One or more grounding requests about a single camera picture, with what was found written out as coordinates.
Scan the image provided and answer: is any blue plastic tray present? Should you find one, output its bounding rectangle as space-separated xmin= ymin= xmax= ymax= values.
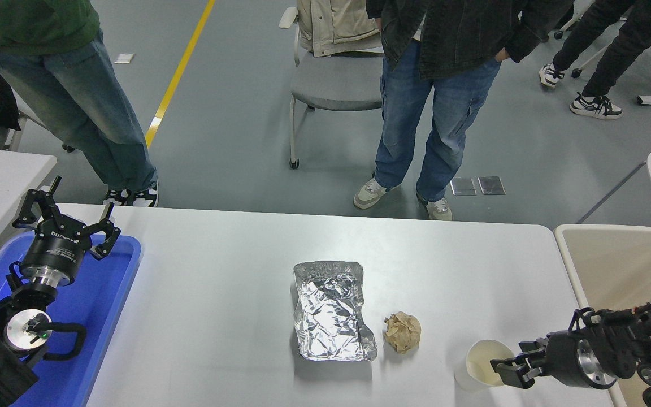
xmin=0 ymin=233 xmax=142 ymax=407

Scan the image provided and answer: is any large pale bin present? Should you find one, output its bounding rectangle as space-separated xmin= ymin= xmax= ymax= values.
xmin=553 ymin=224 xmax=651 ymax=407

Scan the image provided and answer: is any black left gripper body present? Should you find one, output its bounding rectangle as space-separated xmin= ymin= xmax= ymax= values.
xmin=20 ymin=218 xmax=93 ymax=278

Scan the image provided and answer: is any grey wheeled chair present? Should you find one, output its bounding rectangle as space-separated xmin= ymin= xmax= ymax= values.
xmin=279 ymin=7 xmax=385 ymax=170

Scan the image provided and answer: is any tan paper ball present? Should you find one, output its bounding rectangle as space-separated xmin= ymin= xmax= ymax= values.
xmin=384 ymin=311 xmax=422 ymax=354

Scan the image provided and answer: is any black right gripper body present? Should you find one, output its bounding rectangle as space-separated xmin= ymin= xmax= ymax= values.
xmin=545 ymin=330 xmax=586 ymax=391

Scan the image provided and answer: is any white paper cup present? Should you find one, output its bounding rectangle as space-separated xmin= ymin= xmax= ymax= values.
xmin=454 ymin=339 xmax=515 ymax=393

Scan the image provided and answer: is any beige jacket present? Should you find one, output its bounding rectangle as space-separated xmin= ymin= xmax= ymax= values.
xmin=297 ymin=0 xmax=385 ymax=57

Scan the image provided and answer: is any foil tray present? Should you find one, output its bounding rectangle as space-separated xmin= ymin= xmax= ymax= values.
xmin=293 ymin=260 xmax=379 ymax=362

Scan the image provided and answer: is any person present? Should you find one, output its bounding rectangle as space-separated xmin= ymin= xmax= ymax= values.
xmin=0 ymin=0 xmax=159 ymax=208
xmin=353 ymin=0 xmax=575 ymax=221
xmin=539 ymin=0 xmax=651 ymax=120

